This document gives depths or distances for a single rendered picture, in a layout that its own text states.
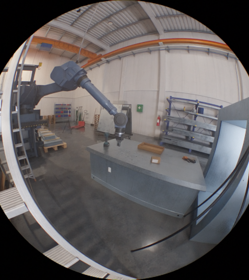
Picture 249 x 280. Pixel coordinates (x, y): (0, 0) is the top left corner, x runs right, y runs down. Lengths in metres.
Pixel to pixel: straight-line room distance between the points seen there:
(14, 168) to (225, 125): 2.00
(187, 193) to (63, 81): 2.04
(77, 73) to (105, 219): 1.92
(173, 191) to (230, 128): 1.32
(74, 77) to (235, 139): 2.58
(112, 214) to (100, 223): 0.20
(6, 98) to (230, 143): 2.12
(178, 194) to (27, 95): 2.66
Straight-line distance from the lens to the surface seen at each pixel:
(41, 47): 9.15
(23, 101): 2.04
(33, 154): 3.15
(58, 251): 0.42
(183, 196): 1.31
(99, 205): 1.53
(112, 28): 9.09
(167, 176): 1.11
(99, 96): 1.35
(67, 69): 1.58
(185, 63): 6.68
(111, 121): 4.51
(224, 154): 1.92
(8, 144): 0.26
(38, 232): 1.51
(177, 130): 4.69
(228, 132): 1.87
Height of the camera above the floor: 1.22
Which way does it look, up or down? 15 degrees down
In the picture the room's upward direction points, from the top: 5 degrees clockwise
